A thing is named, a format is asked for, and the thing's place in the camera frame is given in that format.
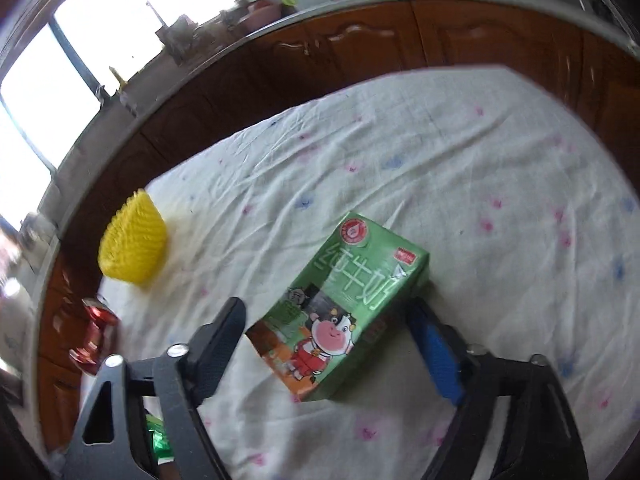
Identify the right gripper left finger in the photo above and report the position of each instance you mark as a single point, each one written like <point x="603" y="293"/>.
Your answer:
<point x="111" y="439"/>

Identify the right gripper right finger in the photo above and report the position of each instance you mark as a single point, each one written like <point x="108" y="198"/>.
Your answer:
<point x="540" y="439"/>

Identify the green milk carton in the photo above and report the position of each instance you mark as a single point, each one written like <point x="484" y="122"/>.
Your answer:
<point x="330" y="317"/>

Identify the kitchen faucet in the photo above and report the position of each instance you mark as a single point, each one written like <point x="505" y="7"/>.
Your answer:
<point x="122" y="98"/>

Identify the green foil snack bag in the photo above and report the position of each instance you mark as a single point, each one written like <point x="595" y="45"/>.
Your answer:
<point x="161" y="448"/>

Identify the crushed red soda can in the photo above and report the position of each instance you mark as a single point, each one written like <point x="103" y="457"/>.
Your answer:
<point x="100" y="339"/>

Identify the yellow foam fruit net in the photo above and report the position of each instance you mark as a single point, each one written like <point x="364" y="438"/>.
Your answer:
<point x="134" y="242"/>

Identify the dish rack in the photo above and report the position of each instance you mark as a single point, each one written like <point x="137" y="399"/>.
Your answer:
<point x="184" y="39"/>

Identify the pink basin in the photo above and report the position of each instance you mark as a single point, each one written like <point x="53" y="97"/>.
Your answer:
<point x="262" y="13"/>

